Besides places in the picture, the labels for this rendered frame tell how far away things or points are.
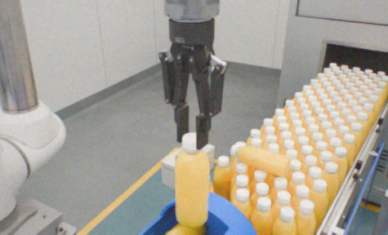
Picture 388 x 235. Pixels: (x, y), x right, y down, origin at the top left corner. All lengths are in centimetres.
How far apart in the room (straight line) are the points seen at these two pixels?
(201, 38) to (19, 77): 61
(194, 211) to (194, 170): 10
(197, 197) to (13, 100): 60
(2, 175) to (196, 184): 54
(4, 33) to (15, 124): 25
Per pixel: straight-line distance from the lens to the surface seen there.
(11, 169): 102
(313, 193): 117
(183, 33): 54
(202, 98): 58
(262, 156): 113
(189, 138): 64
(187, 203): 70
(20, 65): 101
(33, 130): 105
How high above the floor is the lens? 177
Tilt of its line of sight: 27 degrees down
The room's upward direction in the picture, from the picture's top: straight up
